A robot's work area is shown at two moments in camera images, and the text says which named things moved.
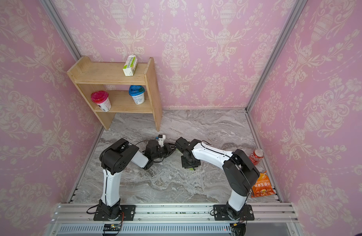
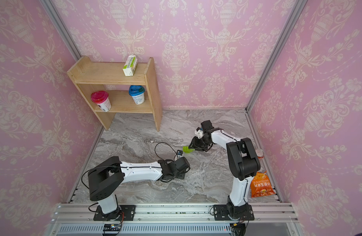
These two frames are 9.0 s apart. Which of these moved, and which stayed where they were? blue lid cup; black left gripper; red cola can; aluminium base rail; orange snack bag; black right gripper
Moved: black left gripper; black right gripper
Stayed: aluminium base rail; blue lid cup; orange snack bag; red cola can
